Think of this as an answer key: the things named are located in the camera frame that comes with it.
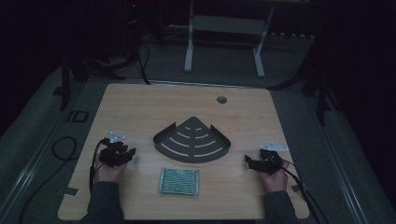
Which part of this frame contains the person's right hand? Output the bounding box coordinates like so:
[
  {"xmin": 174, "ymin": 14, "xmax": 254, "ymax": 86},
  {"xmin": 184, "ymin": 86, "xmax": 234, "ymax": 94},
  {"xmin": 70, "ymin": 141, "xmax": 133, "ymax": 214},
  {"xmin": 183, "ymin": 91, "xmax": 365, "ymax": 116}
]
[{"xmin": 257, "ymin": 159, "xmax": 291, "ymax": 194}]

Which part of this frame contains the black floor cable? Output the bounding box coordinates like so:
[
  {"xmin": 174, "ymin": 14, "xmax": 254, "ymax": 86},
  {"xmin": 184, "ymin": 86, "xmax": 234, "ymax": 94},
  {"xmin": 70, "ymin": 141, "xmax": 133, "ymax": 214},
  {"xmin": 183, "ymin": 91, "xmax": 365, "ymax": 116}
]
[{"xmin": 18, "ymin": 135, "xmax": 79, "ymax": 224}]

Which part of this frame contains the black tripod stand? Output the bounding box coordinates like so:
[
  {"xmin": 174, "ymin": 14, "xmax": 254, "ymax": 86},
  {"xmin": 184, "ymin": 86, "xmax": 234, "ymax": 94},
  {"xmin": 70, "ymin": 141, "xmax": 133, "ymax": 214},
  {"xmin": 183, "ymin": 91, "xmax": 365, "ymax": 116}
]
[
  {"xmin": 269, "ymin": 34, "xmax": 341, "ymax": 127},
  {"xmin": 51, "ymin": 52, "xmax": 127, "ymax": 112}
]

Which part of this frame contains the black hanging cable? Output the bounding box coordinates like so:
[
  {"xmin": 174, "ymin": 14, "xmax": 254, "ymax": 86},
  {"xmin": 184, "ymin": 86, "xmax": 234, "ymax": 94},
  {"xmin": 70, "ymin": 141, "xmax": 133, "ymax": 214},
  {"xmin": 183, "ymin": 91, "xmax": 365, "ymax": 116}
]
[{"xmin": 135, "ymin": 39, "xmax": 153, "ymax": 86}]

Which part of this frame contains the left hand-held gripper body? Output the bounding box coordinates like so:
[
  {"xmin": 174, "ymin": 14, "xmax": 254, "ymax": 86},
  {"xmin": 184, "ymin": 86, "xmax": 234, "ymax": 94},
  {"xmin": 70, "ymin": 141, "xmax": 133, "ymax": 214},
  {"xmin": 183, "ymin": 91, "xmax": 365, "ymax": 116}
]
[{"xmin": 99, "ymin": 131, "xmax": 129, "ymax": 169}]

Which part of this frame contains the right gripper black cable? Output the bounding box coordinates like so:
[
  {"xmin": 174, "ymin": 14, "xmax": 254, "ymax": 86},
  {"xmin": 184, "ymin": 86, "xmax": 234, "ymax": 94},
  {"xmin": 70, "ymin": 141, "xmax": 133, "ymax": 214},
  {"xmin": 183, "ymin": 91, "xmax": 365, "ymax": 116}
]
[{"xmin": 279, "ymin": 158, "xmax": 332, "ymax": 224}]

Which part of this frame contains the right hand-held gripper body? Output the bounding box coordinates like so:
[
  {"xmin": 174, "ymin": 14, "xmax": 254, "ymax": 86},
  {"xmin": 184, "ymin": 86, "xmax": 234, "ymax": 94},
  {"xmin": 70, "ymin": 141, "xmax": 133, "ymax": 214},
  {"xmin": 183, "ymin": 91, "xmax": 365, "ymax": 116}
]
[{"xmin": 257, "ymin": 140, "xmax": 290, "ymax": 175}]

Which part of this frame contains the dark fan-shaped corner shelf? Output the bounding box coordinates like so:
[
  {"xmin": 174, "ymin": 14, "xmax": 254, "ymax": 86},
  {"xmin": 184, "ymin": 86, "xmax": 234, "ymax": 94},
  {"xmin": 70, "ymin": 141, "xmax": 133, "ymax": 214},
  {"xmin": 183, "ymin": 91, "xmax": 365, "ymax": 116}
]
[{"xmin": 152, "ymin": 116, "xmax": 233, "ymax": 164}]

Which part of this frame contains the black rectangular floor marker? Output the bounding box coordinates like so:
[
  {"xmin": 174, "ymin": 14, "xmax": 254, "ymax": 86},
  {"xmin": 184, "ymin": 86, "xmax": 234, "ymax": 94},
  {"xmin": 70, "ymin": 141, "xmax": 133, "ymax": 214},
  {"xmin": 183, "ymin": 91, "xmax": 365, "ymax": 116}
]
[{"xmin": 65, "ymin": 109, "xmax": 91, "ymax": 123}]

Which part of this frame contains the white metal stand frame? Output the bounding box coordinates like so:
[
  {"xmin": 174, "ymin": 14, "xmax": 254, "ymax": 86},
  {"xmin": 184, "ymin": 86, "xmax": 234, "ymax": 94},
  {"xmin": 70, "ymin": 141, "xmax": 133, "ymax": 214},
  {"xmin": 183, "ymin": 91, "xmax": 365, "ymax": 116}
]
[{"xmin": 183, "ymin": 0, "xmax": 276, "ymax": 79}]

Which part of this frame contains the green scouring pad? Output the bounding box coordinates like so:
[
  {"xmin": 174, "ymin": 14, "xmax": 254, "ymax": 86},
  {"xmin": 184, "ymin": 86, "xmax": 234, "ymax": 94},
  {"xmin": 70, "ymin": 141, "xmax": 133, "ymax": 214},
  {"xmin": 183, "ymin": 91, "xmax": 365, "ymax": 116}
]
[{"xmin": 157, "ymin": 167, "xmax": 201, "ymax": 198}]

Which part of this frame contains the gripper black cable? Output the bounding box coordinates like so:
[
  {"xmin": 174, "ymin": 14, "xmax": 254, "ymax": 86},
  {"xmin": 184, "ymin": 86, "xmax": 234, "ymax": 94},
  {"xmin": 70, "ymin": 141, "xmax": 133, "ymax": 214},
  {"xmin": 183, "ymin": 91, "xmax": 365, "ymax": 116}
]
[
  {"xmin": 89, "ymin": 139, "xmax": 106, "ymax": 194},
  {"xmin": 279, "ymin": 158, "xmax": 332, "ymax": 224}
]

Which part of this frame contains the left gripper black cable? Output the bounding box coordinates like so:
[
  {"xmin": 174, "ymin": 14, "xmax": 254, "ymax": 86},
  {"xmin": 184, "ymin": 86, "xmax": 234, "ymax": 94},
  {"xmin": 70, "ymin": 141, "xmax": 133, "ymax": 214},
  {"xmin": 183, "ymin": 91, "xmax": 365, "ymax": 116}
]
[{"xmin": 89, "ymin": 139, "xmax": 106, "ymax": 194}]

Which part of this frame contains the person's left hand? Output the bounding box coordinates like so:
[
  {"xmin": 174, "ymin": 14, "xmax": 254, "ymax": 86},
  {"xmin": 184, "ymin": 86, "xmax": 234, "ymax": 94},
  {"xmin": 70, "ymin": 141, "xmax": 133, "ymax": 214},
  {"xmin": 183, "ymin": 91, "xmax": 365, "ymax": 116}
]
[{"xmin": 92, "ymin": 153, "xmax": 128, "ymax": 185}]

